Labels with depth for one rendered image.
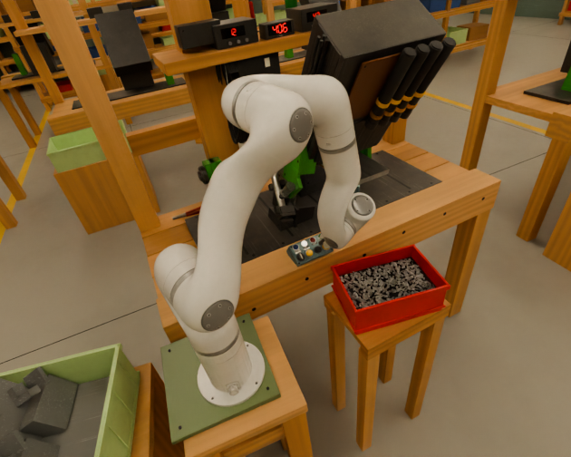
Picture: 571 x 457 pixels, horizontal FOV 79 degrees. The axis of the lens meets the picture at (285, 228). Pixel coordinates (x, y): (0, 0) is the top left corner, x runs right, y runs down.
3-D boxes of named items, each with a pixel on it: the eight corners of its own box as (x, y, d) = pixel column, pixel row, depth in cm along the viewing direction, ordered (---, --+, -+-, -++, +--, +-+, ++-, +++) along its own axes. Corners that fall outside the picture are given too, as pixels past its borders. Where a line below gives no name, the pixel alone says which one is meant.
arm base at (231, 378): (272, 392, 92) (261, 354, 80) (201, 417, 89) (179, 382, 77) (256, 334, 106) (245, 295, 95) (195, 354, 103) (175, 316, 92)
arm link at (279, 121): (198, 296, 84) (233, 340, 73) (150, 296, 75) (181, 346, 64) (282, 93, 73) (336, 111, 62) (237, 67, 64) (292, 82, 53)
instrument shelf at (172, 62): (382, 28, 143) (383, 16, 141) (167, 76, 117) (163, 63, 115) (348, 24, 162) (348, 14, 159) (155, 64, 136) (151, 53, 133)
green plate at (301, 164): (314, 187, 137) (323, 134, 126) (295, 189, 134) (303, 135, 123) (300, 175, 146) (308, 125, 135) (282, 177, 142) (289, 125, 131)
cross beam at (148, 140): (384, 85, 184) (385, 67, 178) (134, 157, 146) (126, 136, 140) (378, 83, 187) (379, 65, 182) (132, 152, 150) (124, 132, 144)
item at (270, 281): (493, 208, 162) (502, 179, 152) (177, 355, 118) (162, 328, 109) (468, 195, 172) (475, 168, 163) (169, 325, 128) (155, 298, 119)
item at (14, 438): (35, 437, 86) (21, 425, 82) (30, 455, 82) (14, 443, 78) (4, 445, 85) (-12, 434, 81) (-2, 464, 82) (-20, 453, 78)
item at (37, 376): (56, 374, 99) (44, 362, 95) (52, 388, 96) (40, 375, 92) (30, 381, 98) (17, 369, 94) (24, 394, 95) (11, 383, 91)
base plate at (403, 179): (441, 185, 158) (442, 180, 157) (212, 279, 126) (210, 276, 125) (382, 152, 189) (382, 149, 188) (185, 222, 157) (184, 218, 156)
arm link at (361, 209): (347, 243, 103) (364, 222, 107) (364, 228, 91) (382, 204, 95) (325, 225, 104) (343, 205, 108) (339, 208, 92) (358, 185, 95)
